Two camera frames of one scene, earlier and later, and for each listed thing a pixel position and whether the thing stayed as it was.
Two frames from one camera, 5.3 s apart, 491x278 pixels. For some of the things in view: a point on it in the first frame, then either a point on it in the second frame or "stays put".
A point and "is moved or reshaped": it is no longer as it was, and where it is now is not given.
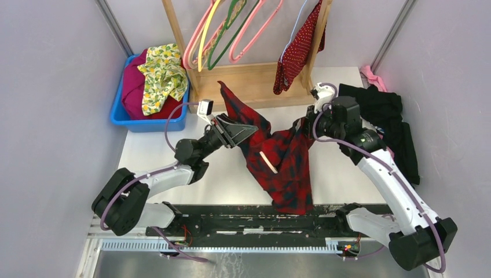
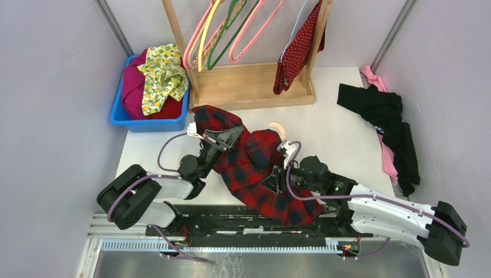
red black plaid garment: (281, 163) is moved or reshaped
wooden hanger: (271, 165) -> (275, 124)
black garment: (384, 110) stays put
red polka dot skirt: (308, 42) stays put
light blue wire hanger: (292, 32) stays put
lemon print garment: (163, 72) stays put
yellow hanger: (200, 58) stays put
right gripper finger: (303, 127) -> (274, 182)
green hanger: (236, 8) stays put
